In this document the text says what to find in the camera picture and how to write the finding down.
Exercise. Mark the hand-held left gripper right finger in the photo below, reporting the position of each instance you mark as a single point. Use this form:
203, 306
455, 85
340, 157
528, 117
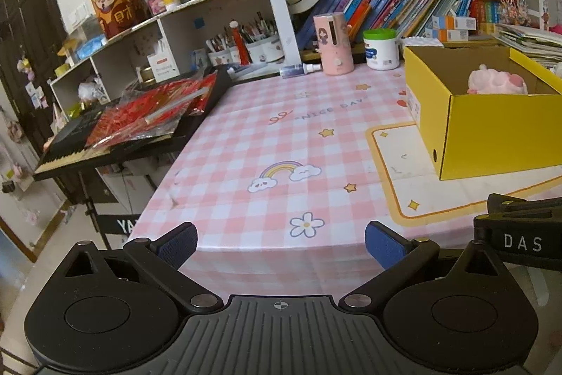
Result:
386, 245

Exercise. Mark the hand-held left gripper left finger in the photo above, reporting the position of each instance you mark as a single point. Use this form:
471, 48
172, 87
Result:
178, 245

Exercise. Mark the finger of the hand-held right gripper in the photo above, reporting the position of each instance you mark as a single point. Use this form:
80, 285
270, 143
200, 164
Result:
527, 208

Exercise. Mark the yellow cardboard box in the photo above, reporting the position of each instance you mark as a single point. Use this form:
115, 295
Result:
491, 137

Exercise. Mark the pink plush pig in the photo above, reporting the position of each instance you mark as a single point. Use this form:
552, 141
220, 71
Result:
496, 81

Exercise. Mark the black keyboard stand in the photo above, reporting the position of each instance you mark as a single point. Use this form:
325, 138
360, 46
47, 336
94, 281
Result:
118, 221

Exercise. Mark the pink checkered tablecloth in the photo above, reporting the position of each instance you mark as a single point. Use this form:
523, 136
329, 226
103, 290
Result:
263, 137

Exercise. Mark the stack of red packets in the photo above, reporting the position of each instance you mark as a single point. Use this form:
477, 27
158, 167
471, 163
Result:
131, 116

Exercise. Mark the black keyboard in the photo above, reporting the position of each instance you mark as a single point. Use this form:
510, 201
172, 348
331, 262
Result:
66, 142

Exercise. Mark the stack of workbooks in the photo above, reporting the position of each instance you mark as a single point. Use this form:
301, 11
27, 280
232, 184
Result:
531, 39

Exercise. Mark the white labelled box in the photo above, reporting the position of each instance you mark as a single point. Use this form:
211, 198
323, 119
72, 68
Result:
163, 65

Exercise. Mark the orange white carton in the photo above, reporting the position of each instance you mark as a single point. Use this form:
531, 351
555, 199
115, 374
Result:
448, 35
454, 22

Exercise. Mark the white jar green lid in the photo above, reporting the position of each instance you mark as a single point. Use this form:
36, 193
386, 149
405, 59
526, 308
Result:
381, 52

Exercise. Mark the white pen holder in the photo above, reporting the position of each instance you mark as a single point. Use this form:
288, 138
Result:
221, 56
263, 50

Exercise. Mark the colourful ornament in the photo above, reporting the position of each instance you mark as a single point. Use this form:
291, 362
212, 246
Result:
513, 12

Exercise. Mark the clear spray bottle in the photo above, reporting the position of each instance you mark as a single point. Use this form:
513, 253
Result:
296, 70

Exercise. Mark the white tissue pack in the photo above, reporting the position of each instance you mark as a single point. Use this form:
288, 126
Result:
421, 41

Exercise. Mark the pink humidifier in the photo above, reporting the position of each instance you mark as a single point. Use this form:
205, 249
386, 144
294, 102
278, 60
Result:
333, 45

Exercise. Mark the blue plastic pack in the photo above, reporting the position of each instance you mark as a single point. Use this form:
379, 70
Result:
92, 49

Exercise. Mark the row of colourful books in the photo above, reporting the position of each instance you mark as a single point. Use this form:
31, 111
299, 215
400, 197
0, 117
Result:
386, 6

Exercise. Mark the fortune god paper bag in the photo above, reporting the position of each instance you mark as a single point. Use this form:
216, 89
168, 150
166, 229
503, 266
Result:
116, 12

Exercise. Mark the dark wooden door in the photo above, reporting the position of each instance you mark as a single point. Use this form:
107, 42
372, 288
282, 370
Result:
22, 50

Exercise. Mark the wall light switch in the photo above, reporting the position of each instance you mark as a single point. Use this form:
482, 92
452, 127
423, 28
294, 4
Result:
78, 15

